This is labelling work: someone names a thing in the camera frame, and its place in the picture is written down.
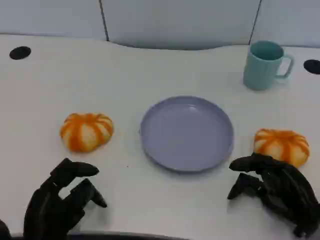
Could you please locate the black table cable grommet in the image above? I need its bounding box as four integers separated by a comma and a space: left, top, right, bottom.
9, 45, 32, 60
303, 59, 320, 75

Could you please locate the pale grey partition panel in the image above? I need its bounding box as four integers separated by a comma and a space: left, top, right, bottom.
0, 0, 106, 41
98, 0, 262, 51
249, 0, 320, 48

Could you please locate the lilac plate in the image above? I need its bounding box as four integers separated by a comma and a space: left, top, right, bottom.
139, 95, 235, 174

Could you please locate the orange white toy bread roll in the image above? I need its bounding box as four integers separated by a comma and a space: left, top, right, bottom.
59, 112, 115, 153
253, 128, 310, 168

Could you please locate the pale green mug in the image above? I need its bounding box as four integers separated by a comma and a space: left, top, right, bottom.
242, 40, 295, 91

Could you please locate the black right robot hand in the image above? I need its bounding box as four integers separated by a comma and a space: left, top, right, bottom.
226, 152, 320, 238

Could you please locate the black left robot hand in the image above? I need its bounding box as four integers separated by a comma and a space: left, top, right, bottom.
23, 157, 108, 240

